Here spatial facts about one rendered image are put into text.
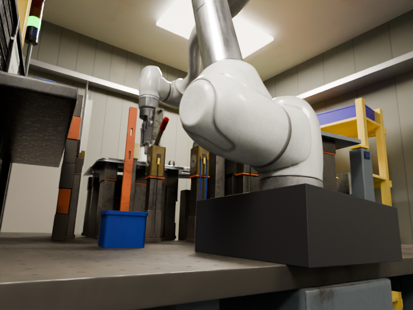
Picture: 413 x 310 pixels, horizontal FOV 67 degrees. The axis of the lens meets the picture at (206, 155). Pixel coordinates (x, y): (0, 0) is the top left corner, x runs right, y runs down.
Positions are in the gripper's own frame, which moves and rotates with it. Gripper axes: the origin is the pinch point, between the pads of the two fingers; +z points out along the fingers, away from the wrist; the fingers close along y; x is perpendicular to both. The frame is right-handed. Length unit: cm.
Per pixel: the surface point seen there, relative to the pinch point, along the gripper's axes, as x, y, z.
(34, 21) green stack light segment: 56, 60, -84
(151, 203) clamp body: 1.1, -19.0, 22.3
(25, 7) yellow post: 59, 43, -80
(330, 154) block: -71, -37, -3
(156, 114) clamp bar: 1.1, -17.0, -12.7
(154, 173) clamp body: 1.0, -20.1, 11.3
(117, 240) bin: 18, -49, 34
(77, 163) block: 26.6, -4.9, 8.3
